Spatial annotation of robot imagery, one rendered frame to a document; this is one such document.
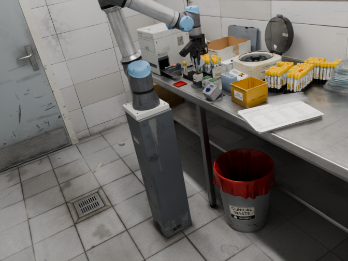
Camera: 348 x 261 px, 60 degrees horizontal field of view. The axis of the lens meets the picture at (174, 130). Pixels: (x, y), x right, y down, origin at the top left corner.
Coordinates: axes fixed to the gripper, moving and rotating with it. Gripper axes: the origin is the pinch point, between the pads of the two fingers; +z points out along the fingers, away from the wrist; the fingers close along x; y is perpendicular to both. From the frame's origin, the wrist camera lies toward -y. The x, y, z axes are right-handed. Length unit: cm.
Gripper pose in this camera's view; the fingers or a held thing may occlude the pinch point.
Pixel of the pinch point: (196, 69)
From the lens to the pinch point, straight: 185.1
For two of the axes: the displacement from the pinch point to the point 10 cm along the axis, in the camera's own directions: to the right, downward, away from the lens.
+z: 1.6, 8.6, 4.8
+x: -4.9, -3.5, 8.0
